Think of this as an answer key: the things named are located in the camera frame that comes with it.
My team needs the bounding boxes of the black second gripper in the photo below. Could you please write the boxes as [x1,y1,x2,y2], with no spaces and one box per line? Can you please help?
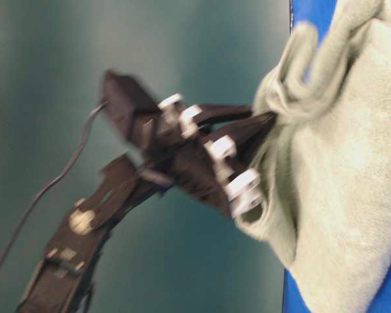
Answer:
[138,93,276,218]

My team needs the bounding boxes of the cream bath towel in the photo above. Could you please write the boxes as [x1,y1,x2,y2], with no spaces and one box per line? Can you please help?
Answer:
[235,1,391,312]

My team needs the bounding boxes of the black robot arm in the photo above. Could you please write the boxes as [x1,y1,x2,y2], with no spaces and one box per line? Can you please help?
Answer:
[17,95,276,312]

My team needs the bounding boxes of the blue table cover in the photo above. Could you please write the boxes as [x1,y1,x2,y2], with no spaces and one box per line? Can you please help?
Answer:
[282,0,391,312]

